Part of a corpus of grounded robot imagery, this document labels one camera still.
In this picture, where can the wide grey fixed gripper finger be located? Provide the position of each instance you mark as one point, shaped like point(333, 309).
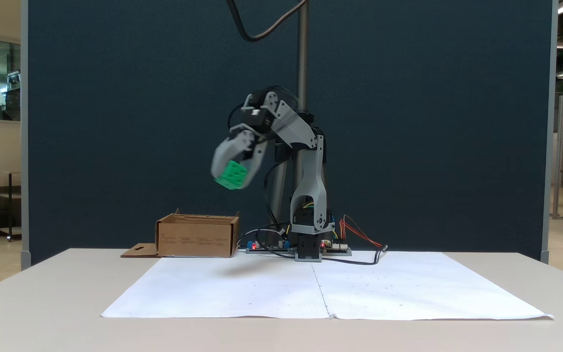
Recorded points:
point(225, 151)

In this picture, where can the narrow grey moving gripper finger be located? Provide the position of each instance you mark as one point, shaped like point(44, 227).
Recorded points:
point(256, 159)

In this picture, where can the green die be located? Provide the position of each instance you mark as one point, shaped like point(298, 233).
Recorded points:
point(231, 175)

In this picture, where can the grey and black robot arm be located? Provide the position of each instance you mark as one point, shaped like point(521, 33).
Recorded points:
point(311, 176)

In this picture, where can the black and silver tripod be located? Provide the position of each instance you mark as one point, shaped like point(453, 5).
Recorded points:
point(302, 58)

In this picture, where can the circuit board with blue terminals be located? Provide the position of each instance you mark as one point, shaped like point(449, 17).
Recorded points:
point(267, 248)

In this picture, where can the dark blue partition panel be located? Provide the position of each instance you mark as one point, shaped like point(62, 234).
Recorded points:
point(140, 122)

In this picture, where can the brown cardboard box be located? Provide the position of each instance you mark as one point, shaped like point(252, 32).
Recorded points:
point(196, 242)

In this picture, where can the circuit board with white connectors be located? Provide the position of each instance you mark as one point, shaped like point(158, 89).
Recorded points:
point(336, 249)

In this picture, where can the white paper sheet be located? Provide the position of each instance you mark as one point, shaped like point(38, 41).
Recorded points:
point(423, 288)
point(223, 288)

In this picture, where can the black metal cart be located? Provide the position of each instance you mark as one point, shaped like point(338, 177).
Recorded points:
point(9, 205)

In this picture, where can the grey framed window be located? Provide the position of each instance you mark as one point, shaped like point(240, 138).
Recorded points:
point(5, 80)

